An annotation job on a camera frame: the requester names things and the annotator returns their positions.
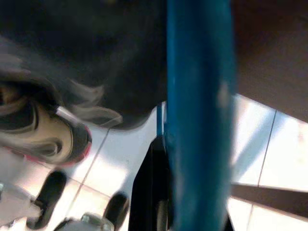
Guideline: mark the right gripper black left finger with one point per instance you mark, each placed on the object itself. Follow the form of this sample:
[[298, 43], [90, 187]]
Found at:
[[151, 192]]

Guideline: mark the blue plastic hanger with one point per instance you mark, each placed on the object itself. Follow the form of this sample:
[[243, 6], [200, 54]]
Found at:
[[199, 96]]

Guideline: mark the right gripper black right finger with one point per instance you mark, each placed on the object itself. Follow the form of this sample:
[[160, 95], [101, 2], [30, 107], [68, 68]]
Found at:
[[229, 225]]

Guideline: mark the dark wooden table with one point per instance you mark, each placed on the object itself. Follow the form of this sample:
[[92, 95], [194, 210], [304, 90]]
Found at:
[[276, 60]]

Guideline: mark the black red patterned shirt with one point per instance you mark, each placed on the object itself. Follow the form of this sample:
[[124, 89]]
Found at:
[[72, 60]]

